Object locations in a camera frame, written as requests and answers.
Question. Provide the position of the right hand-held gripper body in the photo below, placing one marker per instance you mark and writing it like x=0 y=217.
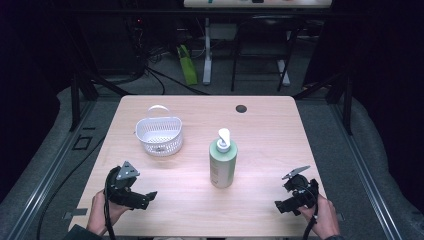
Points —
x=301 y=190

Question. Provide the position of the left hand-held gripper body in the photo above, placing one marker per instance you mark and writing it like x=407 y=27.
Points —
x=125 y=195

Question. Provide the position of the white plastic basket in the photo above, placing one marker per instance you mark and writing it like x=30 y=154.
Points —
x=160 y=136

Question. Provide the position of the green pump bottle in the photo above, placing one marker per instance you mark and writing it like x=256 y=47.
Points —
x=222 y=160

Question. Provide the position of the person's left hand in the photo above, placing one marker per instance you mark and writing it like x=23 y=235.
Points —
x=100 y=215

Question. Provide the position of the person's right hand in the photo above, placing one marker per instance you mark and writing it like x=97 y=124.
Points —
x=321 y=218

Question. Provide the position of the grey tape strip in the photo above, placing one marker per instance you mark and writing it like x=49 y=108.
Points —
x=76 y=213

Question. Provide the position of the black tape square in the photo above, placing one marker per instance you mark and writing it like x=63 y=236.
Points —
x=82 y=142

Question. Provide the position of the black metal stand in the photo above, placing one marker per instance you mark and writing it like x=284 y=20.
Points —
x=76 y=100
x=346 y=100

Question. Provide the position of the black table grommet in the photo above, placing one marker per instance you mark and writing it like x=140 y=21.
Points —
x=241 y=108

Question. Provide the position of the white desk leg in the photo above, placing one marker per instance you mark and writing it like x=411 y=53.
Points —
x=284 y=71
x=207 y=56

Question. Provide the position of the green bag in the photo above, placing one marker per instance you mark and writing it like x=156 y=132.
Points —
x=187 y=65

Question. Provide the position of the black chair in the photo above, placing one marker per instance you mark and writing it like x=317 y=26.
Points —
x=263 y=36

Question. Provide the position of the light desk top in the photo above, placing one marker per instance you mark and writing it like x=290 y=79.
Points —
x=256 y=3

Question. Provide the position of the aluminium floor rail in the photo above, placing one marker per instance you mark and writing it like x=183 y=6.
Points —
x=366 y=173
x=46 y=176

